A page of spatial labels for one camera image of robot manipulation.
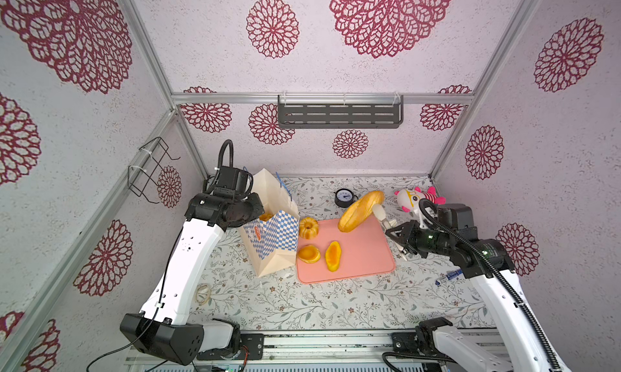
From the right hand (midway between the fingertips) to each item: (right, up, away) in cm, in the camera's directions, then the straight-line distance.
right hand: (388, 229), depth 68 cm
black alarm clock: (-7, +9, +41) cm, 43 cm away
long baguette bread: (-5, +4, +12) cm, 14 cm away
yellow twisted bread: (-14, -13, +22) cm, 29 cm away
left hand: (-38, +4, +6) cm, 39 cm away
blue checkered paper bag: (-35, -6, +11) cm, 37 cm away
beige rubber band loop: (-61, -24, +15) cm, 68 cm away
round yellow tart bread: (-23, -12, +21) cm, 33 cm away
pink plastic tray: (0, -12, +27) cm, 29 cm away
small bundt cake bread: (-23, -3, +30) cm, 38 cm away
